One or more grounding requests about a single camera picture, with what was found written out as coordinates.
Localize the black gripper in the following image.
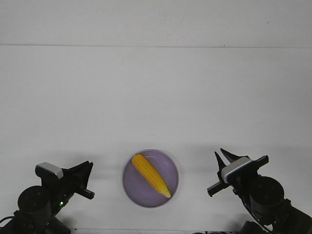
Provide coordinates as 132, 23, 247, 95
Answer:
41, 161, 95, 207
207, 148, 269, 197

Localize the purple round plate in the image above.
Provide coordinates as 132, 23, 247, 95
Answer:
122, 149, 179, 208

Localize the yellow corn cob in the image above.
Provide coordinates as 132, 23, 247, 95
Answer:
131, 154, 171, 198

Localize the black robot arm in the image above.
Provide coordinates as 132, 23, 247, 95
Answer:
207, 149, 312, 234
0, 161, 95, 234

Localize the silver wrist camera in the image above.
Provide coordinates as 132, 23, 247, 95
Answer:
35, 162, 64, 179
221, 156, 252, 184

